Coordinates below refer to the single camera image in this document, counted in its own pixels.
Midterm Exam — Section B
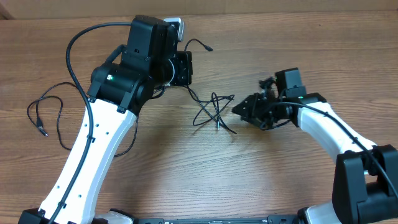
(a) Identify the black cable two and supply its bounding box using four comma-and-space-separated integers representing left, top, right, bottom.
113, 38, 214, 158

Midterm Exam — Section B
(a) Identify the black cable three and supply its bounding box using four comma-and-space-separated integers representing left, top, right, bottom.
186, 85, 238, 135

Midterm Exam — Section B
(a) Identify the black cable one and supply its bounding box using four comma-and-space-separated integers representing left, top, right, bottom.
26, 82, 78, 152

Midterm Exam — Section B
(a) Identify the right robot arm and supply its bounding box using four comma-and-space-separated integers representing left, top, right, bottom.
232, 68, 397, 223

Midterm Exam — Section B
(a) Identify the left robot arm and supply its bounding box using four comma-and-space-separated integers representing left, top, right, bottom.
19, 15, 192, 223

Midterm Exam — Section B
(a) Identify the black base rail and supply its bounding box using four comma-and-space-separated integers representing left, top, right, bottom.
93, 208, 307, 224

